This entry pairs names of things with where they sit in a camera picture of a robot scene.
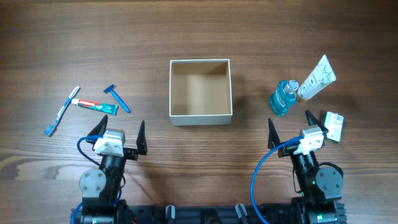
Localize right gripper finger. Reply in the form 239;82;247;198
305;110;329;137
268;118;280;149

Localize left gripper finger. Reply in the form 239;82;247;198
136;120;147;156
86;115;108;143

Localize green white soap packet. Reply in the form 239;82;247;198
323;111;344;143

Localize Colgate toothpaste tube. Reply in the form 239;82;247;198
71;99;118;116

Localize blue mouthwash bottle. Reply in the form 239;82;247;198
270;80;299;116

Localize blue disposable razor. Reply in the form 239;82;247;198
103;84;131;113

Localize white bamboo print lotion tube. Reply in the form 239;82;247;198
298;55;336;100

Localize blue white toothbrush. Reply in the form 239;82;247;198
44;86;80;137

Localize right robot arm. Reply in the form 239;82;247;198
260;110;347;224

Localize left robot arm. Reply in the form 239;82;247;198
70;115;147;224

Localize white cardboard box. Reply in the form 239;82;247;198
169;58;233;126

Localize right blue cable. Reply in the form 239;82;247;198
250;136;304;224

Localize blue cable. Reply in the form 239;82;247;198
250;136;304;224
70;134;123;224

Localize left blue cable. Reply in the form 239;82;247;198
70;134;123;224

